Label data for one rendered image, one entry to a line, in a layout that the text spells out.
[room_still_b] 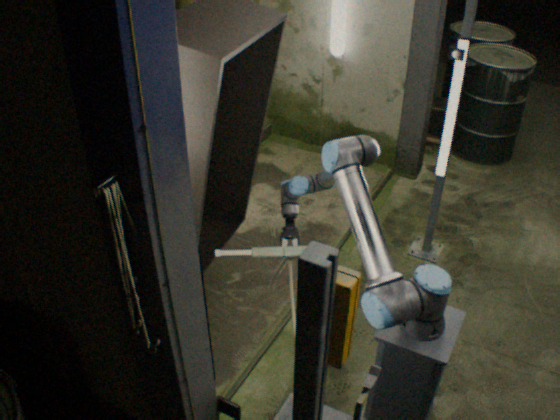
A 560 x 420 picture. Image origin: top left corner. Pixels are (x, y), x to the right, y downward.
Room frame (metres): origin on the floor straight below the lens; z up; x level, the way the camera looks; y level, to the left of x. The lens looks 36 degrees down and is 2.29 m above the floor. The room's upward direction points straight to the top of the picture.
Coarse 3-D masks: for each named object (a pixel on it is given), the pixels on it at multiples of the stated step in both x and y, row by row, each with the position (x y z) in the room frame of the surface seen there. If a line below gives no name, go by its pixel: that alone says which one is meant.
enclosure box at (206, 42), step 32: (224, 0) 2.36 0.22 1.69; (192, 32) 1.97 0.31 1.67; (224, 32) 2.02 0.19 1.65; (256, 32) 2.07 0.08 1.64; (192, 64) 1.83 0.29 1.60; (224, 64) 2.46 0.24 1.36; (256, 64) 2.40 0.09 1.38; (192, 96) 1.84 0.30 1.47; (224, 96) 2.47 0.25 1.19; (256, 96) 2.40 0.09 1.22; (192, 128) 1.84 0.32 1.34; (224, 128) 2.47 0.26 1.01; (256, 128) 2.40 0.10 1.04; (192, 160) 1.85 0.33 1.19; (224, 160) 2.48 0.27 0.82; (256, 160) 2.40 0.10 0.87; (192, 192) 1.86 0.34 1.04; (224, 192) 2.48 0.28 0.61; (224, 224) 2.37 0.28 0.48
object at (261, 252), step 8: (256, 248) 2.04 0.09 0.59; (264, 248) 2.04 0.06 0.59; (272, 248) 2.04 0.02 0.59; (280, 248) 2.04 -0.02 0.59; (288, 248) 2.04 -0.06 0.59; (296, 248) 2.04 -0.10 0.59; (304, 248) 2.04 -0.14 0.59; (256, 256) 2.01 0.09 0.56; (264, 256) 2.02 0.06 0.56; (272, 256) 2.02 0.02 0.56; (280, 256) 2.02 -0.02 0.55; (288, 256) 2.02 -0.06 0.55; (296, 256) 2.03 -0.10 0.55
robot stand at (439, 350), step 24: (456, 312) 1.55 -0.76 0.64; (384, 336) 1.43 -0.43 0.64; (456, 336) 1.42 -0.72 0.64; (384, 360) 1.41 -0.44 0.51; (408, 360) 1.36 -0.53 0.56; (432, 360) 1.31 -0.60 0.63; (384, 384) 1.40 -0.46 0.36; (408, 384) 1.35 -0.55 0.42; (432, 384) 1.32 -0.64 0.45; (384, 408) 1.39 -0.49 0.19; (408, 408) 1.34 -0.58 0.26; (432, 408) 1.49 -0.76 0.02
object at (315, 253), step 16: (304, 256) 0.75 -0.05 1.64; (320, 256) 0.75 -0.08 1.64; (336, 256) 0.76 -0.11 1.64; (304, 272) 0.74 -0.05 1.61; (320, 272) 0.73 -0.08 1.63; (336, 272) 0.77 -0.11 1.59; (304, 288) 0.74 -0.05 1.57; (320, 288) 0.73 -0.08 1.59; (304, 304) 0.74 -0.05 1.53; (320, 304) 0.73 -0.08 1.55; (304, 320) 0.74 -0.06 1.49; (320, 320) 0.72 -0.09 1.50; (304, 336) 0.74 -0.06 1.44; (320, 336) 0.72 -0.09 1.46; (304, 352) 0.74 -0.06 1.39; (320, 352) 0.73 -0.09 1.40; (304, 368) 0.74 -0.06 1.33; (320, 368) 0.73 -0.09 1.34; (304, 384) 0.74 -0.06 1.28; (320, 384) 0.74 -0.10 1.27; (304, 400) 0.74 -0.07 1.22; (320, 400) 0.76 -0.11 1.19; (304, 416) 0.73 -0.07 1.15; (320, 416) 0.76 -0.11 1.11
